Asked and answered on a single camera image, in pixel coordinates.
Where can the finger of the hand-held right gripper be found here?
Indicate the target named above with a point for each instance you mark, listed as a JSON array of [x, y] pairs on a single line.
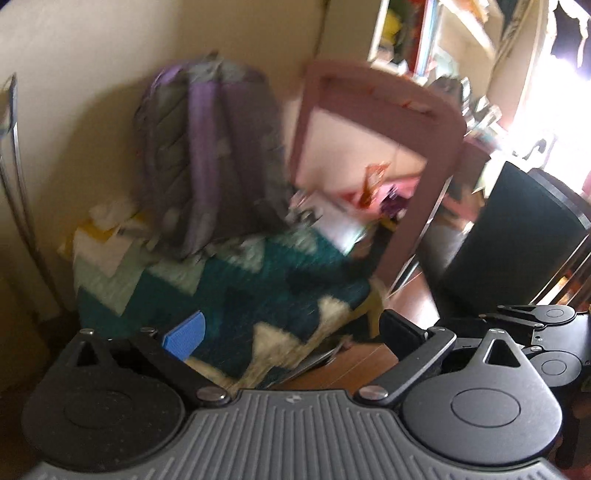
[[508, 316], [468, 342]]

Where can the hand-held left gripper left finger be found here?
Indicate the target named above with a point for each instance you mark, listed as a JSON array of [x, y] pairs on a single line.
[[184, 334]]

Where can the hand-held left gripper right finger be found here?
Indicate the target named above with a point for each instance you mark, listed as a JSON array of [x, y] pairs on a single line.
[[399, 330]]

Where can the black trash bin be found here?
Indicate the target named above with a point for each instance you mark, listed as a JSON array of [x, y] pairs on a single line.
[[512, 230]]

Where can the teal patterned blanket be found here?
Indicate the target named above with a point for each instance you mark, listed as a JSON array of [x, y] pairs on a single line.
[[258, 286]]

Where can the pink wooden chair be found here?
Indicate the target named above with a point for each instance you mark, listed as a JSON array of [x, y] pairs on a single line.
[[383, 175]]

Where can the purple grey backpack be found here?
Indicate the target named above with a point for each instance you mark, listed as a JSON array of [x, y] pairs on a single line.
[[212, 152]]

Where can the cluttered white bookshelf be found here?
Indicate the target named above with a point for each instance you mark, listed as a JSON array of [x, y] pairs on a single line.
[[429, 37]]

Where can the metal chair frame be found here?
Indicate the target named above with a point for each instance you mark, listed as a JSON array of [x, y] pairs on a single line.
[[18, 194]]

